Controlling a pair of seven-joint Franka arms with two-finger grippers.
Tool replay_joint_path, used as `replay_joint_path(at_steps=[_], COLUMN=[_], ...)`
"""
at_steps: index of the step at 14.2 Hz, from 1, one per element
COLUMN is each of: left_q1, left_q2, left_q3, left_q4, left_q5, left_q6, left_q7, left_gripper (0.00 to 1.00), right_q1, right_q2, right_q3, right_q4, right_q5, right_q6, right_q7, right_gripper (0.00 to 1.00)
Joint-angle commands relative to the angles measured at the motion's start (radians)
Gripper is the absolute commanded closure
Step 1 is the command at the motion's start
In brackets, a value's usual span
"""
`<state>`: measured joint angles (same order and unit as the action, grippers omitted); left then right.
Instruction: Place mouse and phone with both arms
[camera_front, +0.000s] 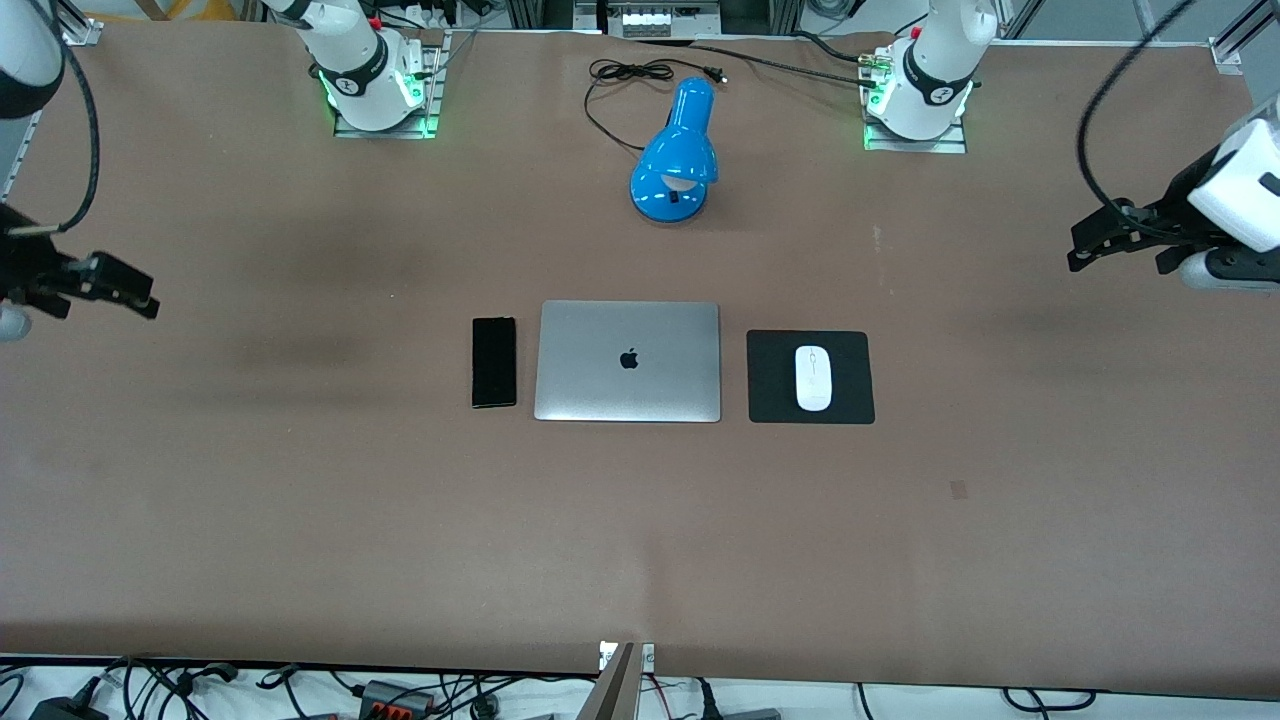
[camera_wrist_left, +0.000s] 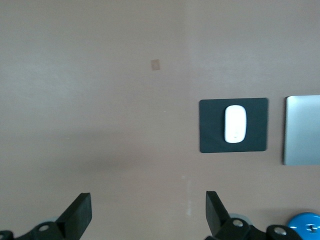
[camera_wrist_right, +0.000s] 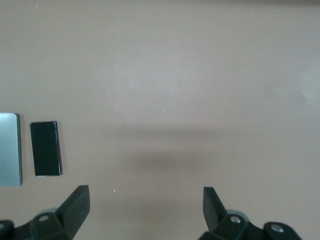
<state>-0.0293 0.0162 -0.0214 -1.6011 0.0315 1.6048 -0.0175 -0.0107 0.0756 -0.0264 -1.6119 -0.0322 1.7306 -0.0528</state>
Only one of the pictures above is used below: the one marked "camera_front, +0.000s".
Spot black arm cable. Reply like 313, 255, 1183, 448
14, 0, 102, 237
1076, 0, 1199, 239

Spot black power adapter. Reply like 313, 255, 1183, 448
28, 697, 113, 720

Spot black smartphone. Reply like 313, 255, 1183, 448
470, 315, 520, 410

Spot thin black lamp cord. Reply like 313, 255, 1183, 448
583, 58, 730, 154

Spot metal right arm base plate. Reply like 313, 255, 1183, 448
333, 30, 449, 140

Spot aluminium camera post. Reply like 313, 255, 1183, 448
574, 641, 657, 720

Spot grey connector box orange levers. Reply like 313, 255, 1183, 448
358, 679, 439, 718

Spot thick black power cable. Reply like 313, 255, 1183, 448
640, 30, 885, 91

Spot white computer mouse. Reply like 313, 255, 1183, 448
795, 344, 834, 413

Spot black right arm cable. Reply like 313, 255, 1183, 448
14, 0, 102, 237

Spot blue desk lamp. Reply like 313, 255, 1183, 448
629, 76, 720, 226

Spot aluminium side rail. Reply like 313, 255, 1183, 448
0, 20, 103, 201

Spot silver closed laptop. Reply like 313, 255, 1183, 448
533, 299, 723, 424

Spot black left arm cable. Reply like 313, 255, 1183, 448
1076, 0, 1199, 239

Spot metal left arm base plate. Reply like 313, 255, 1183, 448
863, 48, 970, 155

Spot black mouse pad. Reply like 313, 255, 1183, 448
746, 329, 877, 426

